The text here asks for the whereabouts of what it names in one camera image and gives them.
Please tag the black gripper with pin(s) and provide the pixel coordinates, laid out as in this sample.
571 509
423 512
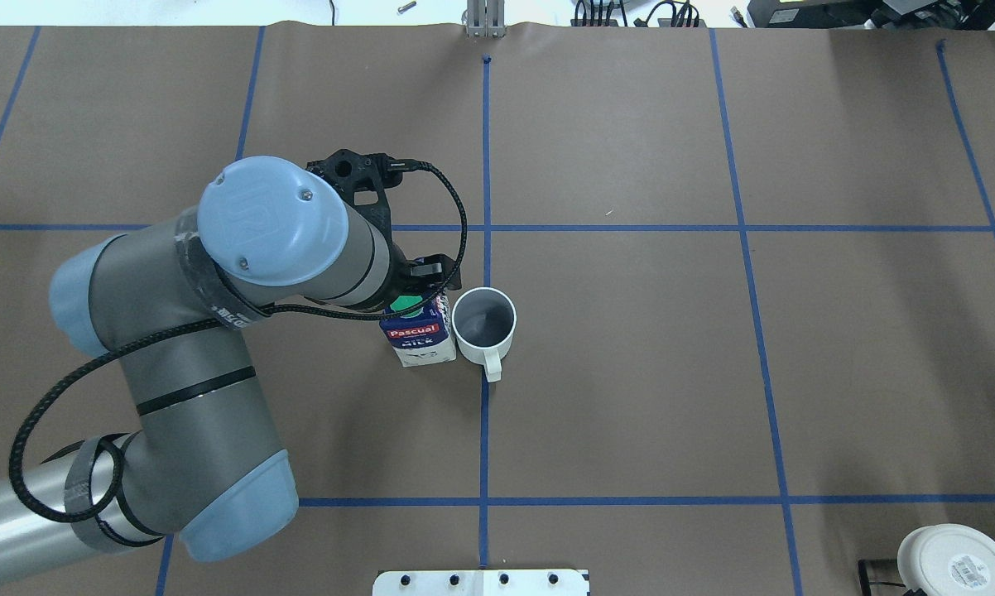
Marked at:
400 280

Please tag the white mug grey inside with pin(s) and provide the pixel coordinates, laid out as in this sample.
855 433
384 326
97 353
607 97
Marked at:
484 321

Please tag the blue white milk carton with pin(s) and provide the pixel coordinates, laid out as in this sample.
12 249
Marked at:
420 336

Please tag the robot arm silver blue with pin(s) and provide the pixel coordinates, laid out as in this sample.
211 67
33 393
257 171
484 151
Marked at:
170 303

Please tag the white cup with label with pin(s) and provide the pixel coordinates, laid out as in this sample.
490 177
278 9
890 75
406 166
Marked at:
947 559

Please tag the black monitor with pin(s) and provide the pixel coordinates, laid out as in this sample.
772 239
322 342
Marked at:
884 15

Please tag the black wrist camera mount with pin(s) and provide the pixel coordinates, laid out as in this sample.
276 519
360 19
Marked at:
362 182

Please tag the aluminium frame post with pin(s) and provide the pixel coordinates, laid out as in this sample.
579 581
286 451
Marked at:
485 19

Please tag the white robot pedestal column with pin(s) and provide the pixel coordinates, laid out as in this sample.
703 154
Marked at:
483 582

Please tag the black wire cup rack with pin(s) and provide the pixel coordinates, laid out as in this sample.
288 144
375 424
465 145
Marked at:
879 577

